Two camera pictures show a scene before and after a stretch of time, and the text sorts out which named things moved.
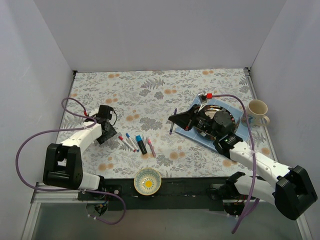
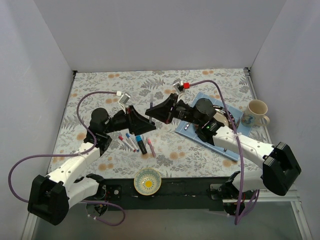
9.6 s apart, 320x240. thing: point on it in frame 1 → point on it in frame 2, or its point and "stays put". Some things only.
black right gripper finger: [184, 120] → [164, 111]
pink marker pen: [149, 142] stays put
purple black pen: [172, 123] → [151, 106]
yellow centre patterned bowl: [147, 181] stays put
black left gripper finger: [100, 120] → [130, 121]
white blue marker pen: [131, 141] stays put
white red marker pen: [121, 138] stays put
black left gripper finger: [109, 132] → [139, 123]
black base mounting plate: [176, 193] stays put
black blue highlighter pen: [140, 143] stays put
